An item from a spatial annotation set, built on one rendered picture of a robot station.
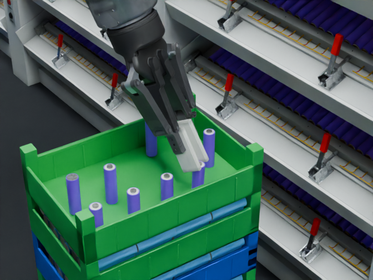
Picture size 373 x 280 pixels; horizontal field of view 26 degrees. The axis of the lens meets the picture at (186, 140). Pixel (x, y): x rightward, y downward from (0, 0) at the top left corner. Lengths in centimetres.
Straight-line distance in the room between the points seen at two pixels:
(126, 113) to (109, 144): 74
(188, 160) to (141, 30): 21
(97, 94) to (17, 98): 37
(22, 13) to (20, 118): 30
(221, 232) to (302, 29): 43
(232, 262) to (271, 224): 41
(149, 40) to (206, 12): 54
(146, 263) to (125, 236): 7
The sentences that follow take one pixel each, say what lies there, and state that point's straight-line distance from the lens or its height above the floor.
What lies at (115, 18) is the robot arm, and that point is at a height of 77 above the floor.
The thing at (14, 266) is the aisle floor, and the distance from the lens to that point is 184.
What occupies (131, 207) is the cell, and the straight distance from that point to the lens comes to 113.
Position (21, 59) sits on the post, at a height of 8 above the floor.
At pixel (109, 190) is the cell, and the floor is 51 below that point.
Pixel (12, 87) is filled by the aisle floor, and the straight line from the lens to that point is 247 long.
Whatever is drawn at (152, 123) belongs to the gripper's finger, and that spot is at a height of 63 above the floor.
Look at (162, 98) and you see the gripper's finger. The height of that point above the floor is 66.
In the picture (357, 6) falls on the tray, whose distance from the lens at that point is 129.
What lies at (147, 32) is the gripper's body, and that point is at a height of 75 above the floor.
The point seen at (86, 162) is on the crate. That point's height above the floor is 49.
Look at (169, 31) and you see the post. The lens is 172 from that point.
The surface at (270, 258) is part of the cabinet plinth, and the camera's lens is 178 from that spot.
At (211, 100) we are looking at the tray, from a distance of 170.
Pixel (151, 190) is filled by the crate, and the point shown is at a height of 48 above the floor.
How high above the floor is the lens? 124
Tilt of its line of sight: 35 degrees down
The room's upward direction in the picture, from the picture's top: straight up
